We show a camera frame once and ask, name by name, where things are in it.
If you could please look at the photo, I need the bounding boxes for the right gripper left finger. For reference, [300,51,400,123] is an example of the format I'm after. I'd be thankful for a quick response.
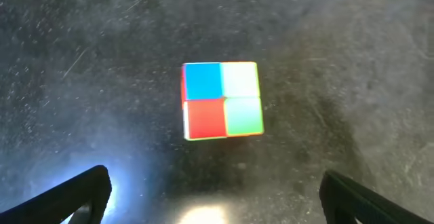
[0,164,113,224]

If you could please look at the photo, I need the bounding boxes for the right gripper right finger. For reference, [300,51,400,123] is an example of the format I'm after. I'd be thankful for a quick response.
[319,169,434,224]

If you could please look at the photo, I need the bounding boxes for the many-coloured puzzle cube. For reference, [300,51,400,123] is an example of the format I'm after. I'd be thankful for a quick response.
[180,60,265,142]

